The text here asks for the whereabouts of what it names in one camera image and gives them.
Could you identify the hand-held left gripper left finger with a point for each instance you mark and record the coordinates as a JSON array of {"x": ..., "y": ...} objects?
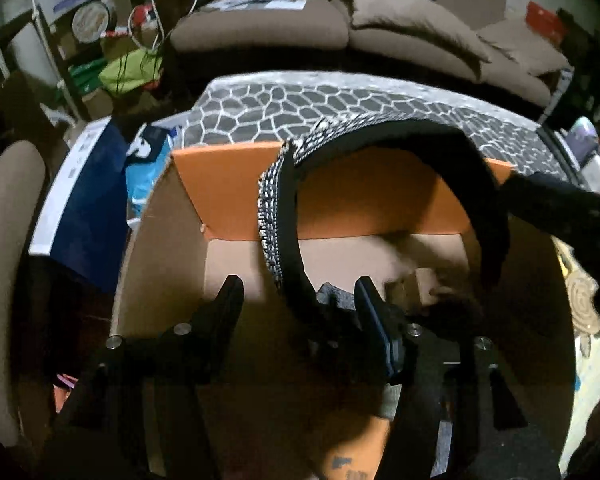
[{"x": 230, "y": 305}]

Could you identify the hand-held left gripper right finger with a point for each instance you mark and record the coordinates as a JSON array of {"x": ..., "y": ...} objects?
[{"x": 380, "y": 330}]

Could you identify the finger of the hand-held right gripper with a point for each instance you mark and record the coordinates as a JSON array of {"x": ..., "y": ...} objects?
[{"x": 560, "y": 207}]

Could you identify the orange cardboard box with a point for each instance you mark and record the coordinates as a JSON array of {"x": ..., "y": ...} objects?
[{"x": 340, "y": 195}]

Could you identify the black rhinestone headband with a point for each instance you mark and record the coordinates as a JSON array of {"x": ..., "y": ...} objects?
[{"x": 380, "y": 132}]

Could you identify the light blue packet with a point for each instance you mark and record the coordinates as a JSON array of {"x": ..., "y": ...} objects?
[{"x": 145, "y": 170}]

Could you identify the small brown pillow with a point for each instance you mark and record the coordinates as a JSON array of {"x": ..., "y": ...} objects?
[{"x": 520, "y": 45}]

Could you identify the dark blue flat box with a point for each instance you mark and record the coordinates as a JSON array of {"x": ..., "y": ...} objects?
[{"x": 90, "y": 210}]

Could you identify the red box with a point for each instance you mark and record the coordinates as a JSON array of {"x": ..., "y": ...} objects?
[{"x": 545, "y": 20}]

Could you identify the grey patterned table cloth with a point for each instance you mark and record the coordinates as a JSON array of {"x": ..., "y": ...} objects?
[{"x": 330, "y": 100}]

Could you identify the brown chair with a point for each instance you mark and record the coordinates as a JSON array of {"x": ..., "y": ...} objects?
[{"x": 5, "y": 260}]

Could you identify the large brown pillow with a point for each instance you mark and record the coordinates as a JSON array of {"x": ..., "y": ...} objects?
[{"x": 405, "y": 15}]

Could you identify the green bag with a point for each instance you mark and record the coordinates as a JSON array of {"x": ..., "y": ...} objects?
[{"x": 125, "y": 70}]

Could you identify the brown sofa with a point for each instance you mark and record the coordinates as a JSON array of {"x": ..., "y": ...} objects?
[{"x": 260, "y": 25}]

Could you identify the white paper sheet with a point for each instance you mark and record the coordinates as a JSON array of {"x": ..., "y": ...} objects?
[{"x": 260, "y": 4}]

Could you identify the black metal rack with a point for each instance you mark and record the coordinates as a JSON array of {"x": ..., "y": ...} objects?
[{"x": 45, "y": 50}]

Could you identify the round tin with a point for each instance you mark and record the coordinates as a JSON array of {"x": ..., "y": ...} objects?
[{"x": 92, "y": 20}]

